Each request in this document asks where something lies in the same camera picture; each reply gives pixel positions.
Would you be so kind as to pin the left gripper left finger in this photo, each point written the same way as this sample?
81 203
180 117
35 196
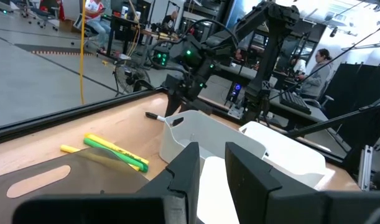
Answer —
177 180

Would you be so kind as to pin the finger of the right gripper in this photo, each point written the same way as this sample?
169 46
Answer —
172 105
199 109

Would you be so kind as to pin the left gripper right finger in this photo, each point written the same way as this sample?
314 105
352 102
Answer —
255 193

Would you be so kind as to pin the black mini marker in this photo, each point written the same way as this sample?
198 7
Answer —
152 115

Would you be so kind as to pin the white plastic bin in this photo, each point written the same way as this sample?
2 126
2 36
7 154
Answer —
289 155
217 193

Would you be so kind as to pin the thin green highlighter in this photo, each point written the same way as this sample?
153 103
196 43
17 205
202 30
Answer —
115 155

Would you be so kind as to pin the thin yellow highlighter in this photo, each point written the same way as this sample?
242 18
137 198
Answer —
115 148
70 148

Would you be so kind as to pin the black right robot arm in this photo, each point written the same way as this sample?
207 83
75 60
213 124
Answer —
276 46

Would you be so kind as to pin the grey plastic bin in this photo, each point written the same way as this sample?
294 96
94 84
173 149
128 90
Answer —
208 133

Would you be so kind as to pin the black box with green lights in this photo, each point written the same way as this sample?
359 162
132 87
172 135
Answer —
160 59

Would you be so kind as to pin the black computer with blue light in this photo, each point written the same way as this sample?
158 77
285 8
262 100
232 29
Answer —
234 93

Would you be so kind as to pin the black floor fan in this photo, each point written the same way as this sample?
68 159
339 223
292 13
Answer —
132 76

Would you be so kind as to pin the grey desk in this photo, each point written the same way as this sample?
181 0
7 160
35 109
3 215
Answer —
233 72

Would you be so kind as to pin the person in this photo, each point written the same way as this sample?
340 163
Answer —
94 18
169 21
317 77
299 66

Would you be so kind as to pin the black desk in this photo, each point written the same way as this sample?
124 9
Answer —
124 29

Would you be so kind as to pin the brown translucent plastic bin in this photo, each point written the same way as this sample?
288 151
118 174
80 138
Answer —
84 177

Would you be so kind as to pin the black keyboard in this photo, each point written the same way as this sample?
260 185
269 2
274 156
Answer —
293 102

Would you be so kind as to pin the silver aluminium extrusion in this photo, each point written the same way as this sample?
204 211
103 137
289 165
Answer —
365 168

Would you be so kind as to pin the black partition panel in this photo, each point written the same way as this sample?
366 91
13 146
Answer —
364 84

